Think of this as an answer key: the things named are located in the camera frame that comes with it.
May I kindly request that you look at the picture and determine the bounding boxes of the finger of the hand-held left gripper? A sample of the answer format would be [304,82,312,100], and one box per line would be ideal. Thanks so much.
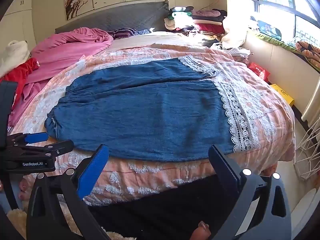
[14,139,74,159]
[7,132,49,147]

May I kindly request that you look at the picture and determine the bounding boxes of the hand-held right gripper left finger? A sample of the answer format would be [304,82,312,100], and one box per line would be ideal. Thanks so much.
[26,144,110,240]

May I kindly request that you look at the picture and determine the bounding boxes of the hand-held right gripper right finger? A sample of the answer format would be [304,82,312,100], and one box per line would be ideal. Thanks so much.
[208,144,293,240]

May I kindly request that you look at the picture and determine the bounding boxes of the blue pants with lace trim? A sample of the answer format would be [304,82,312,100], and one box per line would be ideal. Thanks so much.
[44,56,260,162]

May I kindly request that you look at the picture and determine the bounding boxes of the person's right hand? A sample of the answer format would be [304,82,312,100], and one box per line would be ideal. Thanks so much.
[189,221,212,240]

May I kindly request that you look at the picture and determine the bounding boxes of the person's foot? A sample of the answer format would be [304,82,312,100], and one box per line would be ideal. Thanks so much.
[19,177,33,201]

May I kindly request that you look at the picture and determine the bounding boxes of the beige fluffy rug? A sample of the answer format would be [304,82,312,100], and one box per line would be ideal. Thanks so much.
[6,205,137,240]

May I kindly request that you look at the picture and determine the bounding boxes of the red garment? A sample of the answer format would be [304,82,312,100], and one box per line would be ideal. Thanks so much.
[0,57,40,113]

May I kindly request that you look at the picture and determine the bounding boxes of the peach printed blanket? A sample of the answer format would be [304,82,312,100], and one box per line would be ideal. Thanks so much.
[10,34,297,207]

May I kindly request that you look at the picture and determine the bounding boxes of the person's black clothing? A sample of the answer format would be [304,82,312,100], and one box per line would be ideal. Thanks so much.
[87,172,240,240]

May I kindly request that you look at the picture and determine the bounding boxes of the white fluffy cloth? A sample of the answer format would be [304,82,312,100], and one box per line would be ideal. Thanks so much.
[0,40,32,77]

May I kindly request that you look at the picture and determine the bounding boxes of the yellow box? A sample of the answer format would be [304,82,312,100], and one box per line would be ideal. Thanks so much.
[269,83,295,107]

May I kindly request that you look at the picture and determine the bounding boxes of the pink quilt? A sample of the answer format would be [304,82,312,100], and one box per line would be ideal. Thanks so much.
[7,27,114,128]

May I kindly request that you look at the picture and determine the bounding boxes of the red plastic bag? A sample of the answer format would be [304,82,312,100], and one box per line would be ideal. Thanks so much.
[247,62,271,83]

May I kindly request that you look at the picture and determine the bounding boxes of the scattered light clothes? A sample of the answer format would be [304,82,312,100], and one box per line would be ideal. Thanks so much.
[201,39,252,58]

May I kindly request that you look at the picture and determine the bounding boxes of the cream wardrobe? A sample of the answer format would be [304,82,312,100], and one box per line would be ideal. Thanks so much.
[0,0,34,53]

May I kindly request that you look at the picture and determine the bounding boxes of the green windowsill mat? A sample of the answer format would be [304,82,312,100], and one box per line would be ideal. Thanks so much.
[250,27,320,63]

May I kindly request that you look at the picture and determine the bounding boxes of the white cloth bundle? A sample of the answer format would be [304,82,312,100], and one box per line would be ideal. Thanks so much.
[221,15,250,49]

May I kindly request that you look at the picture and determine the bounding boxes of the dark striped cloth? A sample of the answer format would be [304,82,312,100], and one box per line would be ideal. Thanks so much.
[106,27,150,40]

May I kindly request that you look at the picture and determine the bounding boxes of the orange patterned blanket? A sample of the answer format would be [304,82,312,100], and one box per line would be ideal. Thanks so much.
[295,40,320,71]

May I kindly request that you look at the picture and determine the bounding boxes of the pile of folded clothes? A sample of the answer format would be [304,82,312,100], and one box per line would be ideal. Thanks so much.
[164,6,228,43]

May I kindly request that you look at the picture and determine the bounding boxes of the grey padded headboard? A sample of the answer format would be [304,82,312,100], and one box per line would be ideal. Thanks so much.
[54,0,170,34]

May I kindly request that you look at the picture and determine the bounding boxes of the dark teal printed cloth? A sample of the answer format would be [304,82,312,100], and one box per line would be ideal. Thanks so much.
[250,16,282,40]

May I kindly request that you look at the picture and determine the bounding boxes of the white wire stool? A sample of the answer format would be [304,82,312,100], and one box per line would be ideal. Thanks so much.
[294,122,320,180]

